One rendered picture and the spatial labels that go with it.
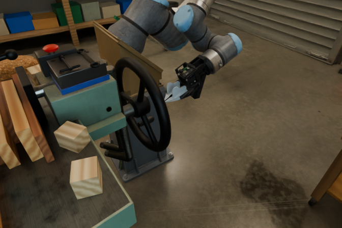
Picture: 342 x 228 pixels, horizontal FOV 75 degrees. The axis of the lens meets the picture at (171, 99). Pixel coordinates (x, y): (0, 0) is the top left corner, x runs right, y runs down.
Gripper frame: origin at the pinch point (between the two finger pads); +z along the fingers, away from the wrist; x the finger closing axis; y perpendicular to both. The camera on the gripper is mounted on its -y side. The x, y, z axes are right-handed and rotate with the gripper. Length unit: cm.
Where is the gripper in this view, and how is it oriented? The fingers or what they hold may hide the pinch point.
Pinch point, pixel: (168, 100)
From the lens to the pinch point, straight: 83.3
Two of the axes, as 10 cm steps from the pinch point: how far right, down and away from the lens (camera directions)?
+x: 5.9, 4.8, -6.5
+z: -7.6, 6.1, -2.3
